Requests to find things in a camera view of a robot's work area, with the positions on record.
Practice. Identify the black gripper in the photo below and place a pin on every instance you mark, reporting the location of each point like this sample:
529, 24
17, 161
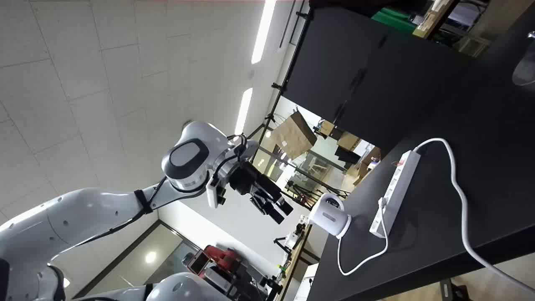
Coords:
265, 195

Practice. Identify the white power strip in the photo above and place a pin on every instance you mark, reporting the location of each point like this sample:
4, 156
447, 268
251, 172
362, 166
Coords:
392, 200

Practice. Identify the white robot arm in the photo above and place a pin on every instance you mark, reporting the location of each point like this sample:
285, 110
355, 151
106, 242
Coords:
203, 161

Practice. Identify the white electric kettle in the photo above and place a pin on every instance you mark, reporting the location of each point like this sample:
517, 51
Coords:
328, 213

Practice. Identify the red equipment cart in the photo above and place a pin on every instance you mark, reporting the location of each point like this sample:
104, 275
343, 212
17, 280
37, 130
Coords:
230, 275

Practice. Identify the black backdrop panel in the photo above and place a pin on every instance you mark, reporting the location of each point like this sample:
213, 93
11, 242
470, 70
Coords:
367, 78

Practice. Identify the black backdrop frame pole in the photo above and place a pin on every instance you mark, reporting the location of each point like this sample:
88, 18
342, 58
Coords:
270, 66

